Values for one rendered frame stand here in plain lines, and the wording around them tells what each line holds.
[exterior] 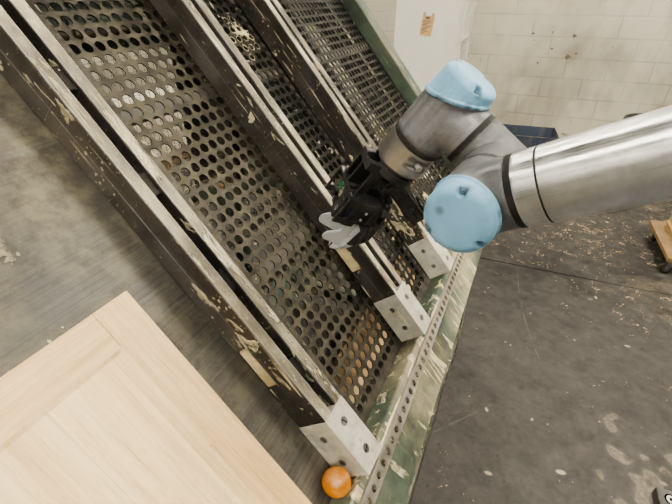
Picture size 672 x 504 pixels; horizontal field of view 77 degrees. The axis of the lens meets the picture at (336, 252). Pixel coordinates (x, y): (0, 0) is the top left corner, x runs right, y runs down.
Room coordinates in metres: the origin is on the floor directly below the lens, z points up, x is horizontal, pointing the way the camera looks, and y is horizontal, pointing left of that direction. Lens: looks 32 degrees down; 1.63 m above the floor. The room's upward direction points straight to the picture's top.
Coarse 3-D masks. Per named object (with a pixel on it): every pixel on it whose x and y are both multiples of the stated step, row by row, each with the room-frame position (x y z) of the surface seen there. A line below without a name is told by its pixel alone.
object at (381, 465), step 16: (464, 256) 1.17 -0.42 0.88; (448, 288) 0.98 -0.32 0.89; (432, 320) 0.83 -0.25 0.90; (432, 336) 0.78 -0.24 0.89; (416, 368) 0.67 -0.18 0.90; (416, 384) 0.64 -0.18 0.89; (400, 400) 0.58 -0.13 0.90; (400, 416) 0.55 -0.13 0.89; (400, 432) 0.52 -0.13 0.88; (384, 448) 0.47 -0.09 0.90; (384, 464) 0.45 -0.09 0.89; (368, 480) 0.41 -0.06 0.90; (368, 496) 0.39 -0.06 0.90
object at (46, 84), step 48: (0, 0) 0.69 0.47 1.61; (0, 48) 0.64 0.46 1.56; (48, 48) 0.66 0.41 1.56; (48, 96) 0.61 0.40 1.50; (96, 96) 0.65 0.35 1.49; (96, 144) 0.59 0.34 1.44; (144, 192) 0.57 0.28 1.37; (144, 240) 0.57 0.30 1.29; (192, 240) 0.58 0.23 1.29; (192, 288) 0.53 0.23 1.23; (240, 288) 0.54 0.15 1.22; (240, 336) 0.50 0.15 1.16; (288, 336) 0.52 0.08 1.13; (288, 384) 0.47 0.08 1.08; (336, 432) 0.43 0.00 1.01
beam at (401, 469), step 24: (432, 288) 0.98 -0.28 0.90; (456, 288) 1.02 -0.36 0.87; (456, 312) 0.93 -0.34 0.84; (408, 360) 0.69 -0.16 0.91; (432, 360) 0.73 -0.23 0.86; (384, 384) 0.64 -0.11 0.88; (432, 384) 0.67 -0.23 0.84; (384, 408) 0.56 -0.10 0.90; (432, 408) 0.62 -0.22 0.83; (384, 432) 0.51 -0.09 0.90; (408, 432) 0.54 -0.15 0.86; (408, 456) 0.49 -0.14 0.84; (360, 480) 0.41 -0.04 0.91; (384, 480) 0.43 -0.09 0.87; (408, 480) 0.45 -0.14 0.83
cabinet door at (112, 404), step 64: (128, 320) 0.44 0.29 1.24; (0, 384) 0.31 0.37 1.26; (64, 384) 0.34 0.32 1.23; (128, 384) 0.38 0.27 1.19; (192, 384) 0.42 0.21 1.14; (0, 448) 0.27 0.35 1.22; (64, 448) 0.29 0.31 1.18; (128, 448) 0.32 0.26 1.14; (192, 448) 0.35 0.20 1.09; (256, 448) 0.39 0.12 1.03
